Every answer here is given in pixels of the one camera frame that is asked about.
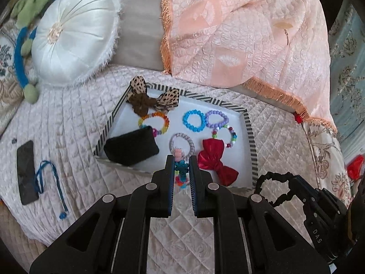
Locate red cloth item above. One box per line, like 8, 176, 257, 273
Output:
346, 154, 365, 180

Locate beige quilted mat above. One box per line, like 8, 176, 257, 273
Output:
0, 203, 49, 263

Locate pale quilted bed cover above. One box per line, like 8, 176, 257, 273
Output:
0, 64, 351, 274

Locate blue floral fabric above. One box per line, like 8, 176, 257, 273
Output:
328, 0, 365, 163

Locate purple bead bracelet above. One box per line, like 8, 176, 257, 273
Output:
205, 110, 229, 130

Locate striped cardboard box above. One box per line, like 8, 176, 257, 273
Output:
94, 83, 258, 192

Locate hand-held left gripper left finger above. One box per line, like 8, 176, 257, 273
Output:
29, 155, 176, 274

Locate rainbow bead bracelet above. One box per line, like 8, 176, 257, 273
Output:
138, 112, 170, 137

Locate floral sofa cushion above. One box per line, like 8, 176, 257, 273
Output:
0, 17, 26, 137

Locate brown scrunchie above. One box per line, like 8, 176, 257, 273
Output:
128, 93, 158, 117

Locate black ruffled hair band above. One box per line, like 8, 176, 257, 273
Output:
254, 171, 305, 207

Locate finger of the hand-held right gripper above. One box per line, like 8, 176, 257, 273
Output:
287, 175, 317, 206

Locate embroidered floral beige fabric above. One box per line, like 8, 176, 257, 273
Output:
302, 114, 351, 206

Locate red velvet bow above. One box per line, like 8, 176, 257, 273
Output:
197, 138, 239, 186

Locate peach fringed blanket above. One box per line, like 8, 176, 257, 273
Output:
160, 0, 338, 133

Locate black velvet pouch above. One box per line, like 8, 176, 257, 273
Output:
103, 126, 160, 166

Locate white multicolour bead bracelet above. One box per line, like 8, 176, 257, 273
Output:
211, 125, 237, 148

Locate black smartphone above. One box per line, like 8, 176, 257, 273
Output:
16, 140, 39, 205

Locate leopard print bow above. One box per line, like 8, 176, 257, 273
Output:
127, 76, 181, 114

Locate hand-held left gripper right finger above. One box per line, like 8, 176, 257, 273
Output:
188, 155, 333, 274

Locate white round satin cushion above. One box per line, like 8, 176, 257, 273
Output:
31, 0, 122, 87

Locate green and blue plush toy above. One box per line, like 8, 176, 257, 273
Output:
10, 0, 62, 104

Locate blue bead bracelet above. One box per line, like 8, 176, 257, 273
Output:
182, 109, 204, 132

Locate blue lanyard strap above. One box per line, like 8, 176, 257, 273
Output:
34, 160, 69, 220

